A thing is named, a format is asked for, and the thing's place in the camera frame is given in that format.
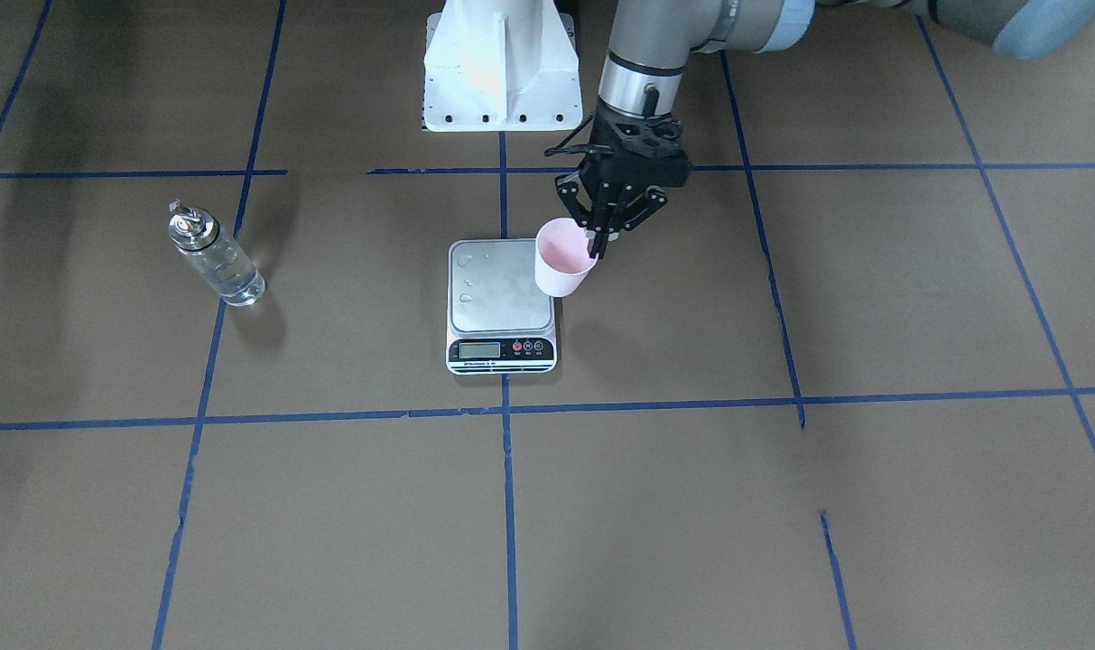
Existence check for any clear glass sauce bottle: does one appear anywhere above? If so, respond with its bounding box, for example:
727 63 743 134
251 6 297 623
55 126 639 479
168 200 266 307

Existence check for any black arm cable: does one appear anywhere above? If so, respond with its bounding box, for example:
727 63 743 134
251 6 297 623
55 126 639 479
543 116 597 162

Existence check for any silver digital kitchen scale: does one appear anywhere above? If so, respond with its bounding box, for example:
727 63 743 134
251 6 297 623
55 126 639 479
445 237 560 376

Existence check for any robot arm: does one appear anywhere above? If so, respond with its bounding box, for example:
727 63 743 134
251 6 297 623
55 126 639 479
548 1 1095 260

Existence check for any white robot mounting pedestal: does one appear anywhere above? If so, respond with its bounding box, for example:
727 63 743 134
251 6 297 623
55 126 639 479
420 1 585 134

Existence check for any pink paper cup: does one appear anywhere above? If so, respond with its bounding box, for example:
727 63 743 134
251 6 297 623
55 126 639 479
534 218 598 299

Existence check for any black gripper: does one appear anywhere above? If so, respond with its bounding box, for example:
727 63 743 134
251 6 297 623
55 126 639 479
554 104 692 258

